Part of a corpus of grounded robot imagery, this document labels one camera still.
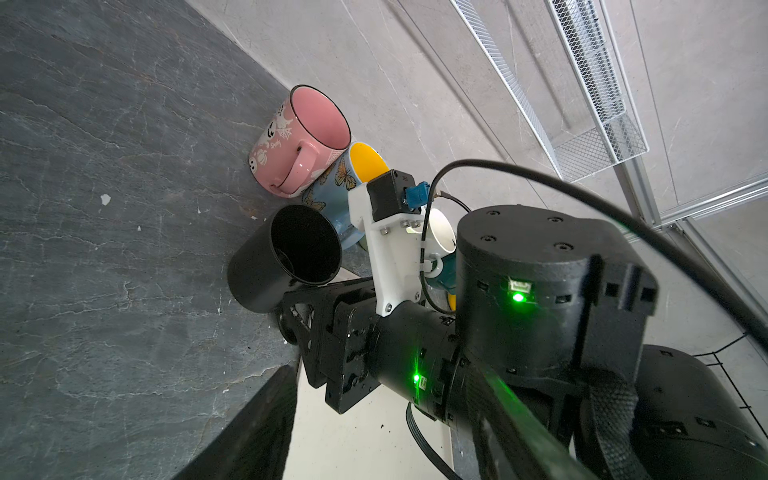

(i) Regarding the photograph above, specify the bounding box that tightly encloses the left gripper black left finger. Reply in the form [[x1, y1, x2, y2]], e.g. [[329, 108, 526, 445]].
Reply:
[[175, 365, 297, 479]]

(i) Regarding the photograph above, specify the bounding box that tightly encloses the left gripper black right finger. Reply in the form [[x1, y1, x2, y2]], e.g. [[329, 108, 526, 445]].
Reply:
[[461, 359, 596, 479]]

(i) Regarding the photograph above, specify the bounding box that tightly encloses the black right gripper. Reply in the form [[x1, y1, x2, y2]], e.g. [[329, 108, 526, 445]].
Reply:
[[277, 277, 380, 414]]

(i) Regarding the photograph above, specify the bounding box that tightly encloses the black mug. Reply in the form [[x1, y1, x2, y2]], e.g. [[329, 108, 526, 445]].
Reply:
[[227, 204, 342, 313]]

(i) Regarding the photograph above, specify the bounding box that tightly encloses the grey mug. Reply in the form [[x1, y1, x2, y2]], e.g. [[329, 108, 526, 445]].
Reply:
[[406, 208, 456, 259]]

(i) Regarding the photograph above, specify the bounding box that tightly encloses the blue butterfly mug yellow inside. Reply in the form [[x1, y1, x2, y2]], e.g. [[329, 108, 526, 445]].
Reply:
[[301, 142, 389, 250]]

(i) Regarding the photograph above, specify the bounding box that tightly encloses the pink mug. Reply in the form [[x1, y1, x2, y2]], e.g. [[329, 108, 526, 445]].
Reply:
[[248, 85, 352, 198]]

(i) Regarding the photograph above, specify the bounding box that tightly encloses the dark green mug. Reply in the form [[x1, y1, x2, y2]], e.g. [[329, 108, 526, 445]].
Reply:
[[425, 252, 457, 295]]

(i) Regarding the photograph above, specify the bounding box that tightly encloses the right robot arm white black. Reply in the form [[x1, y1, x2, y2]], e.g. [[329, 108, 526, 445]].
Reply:
[[268, 160, 767, 479]]

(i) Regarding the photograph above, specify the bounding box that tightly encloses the beige plastic tray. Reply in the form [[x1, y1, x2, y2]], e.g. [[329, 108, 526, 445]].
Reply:
[[281, 266, 457, 480]]

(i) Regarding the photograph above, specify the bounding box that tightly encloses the black wire hook rack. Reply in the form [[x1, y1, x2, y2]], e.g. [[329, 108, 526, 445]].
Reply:
[[694, 333, 767, 443]]

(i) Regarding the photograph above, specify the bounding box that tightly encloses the aluminium frame rail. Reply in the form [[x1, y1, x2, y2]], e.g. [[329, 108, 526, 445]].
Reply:
[[611, 155, 768, 301]]

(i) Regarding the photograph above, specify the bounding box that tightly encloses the white wire mesh basket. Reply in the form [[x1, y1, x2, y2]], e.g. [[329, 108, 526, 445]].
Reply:
[[452, 1, 649, 182]]

